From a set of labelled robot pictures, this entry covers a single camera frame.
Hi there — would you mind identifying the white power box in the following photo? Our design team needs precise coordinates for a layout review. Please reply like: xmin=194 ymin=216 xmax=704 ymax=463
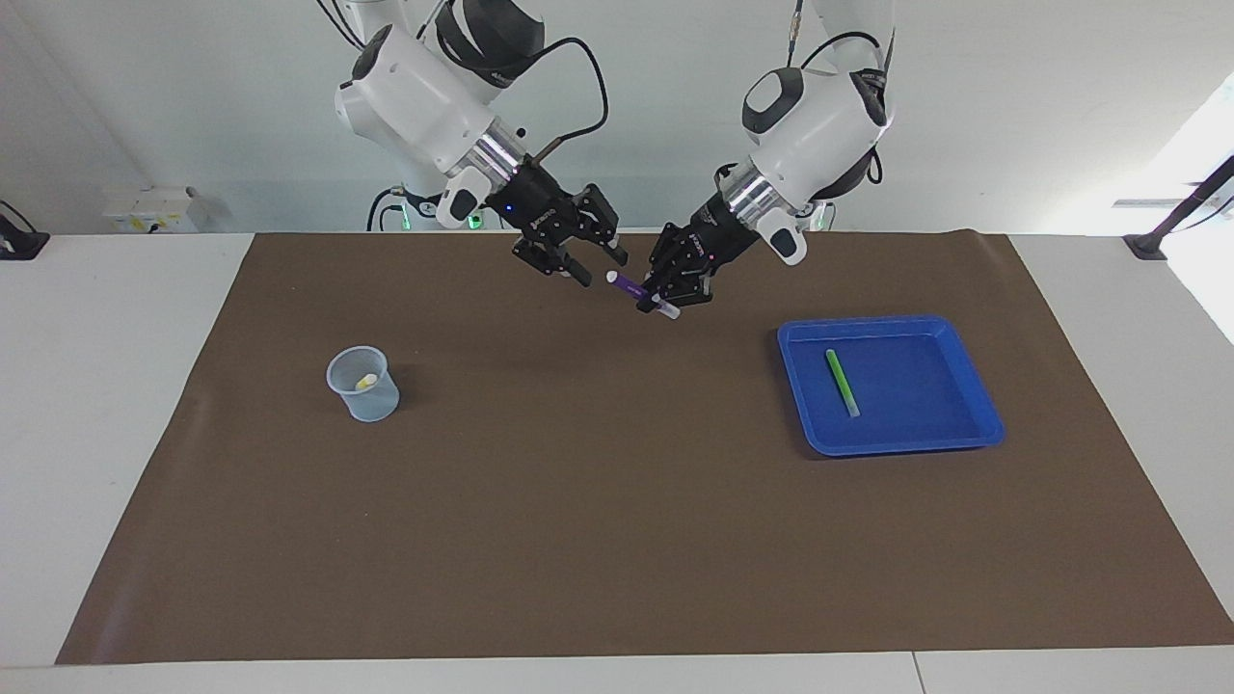
xmin=104 ymin=186 xmax=199 ymax=234

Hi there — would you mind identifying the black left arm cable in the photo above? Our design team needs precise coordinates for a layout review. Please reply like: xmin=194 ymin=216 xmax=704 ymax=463
xmin=789 ymin=0 xmax=893 ymax=186

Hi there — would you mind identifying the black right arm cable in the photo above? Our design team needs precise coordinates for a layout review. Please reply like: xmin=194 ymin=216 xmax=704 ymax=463
xmin=525 ymin=37 xmax=610 ymax=163

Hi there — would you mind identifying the black camera stand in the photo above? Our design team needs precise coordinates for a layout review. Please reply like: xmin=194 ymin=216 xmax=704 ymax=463
xmin=1123 ymin=154 xmax=1234 ymax=261

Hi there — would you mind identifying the green pen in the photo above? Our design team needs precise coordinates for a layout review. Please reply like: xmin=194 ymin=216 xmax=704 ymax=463
xmin=824 ymin=349 xmax=862 ymax=419

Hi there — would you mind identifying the purple pen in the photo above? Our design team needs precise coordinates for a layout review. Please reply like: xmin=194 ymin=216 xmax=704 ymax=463
xmin=605 ymin=270 xmax=682 ymax=320

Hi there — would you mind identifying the brown table mat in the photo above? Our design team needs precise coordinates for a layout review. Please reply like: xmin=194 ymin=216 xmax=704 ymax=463
xmin=55 ymin=231 xmax=1234 ymax=666

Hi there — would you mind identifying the translucent plastic cup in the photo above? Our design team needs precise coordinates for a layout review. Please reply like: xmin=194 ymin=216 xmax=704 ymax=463
xmin=326 ymin=345 xmax=400 ymax=423

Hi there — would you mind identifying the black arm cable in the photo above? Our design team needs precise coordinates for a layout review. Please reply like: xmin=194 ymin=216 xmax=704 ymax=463
xmin=789 ymin=0 xmax=893 ymax=186
xmin=525 ymin=37 xmax=610 ymax=163

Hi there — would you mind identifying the blue plastic tray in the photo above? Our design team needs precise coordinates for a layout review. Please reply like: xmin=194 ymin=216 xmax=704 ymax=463
xmin=777 ymin=314 xmax=1006 ymax=458

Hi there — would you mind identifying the black table clamp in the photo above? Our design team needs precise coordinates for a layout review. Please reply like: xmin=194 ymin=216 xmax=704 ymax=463
xmin=0 ymin=200 xmax=51 ymax=261

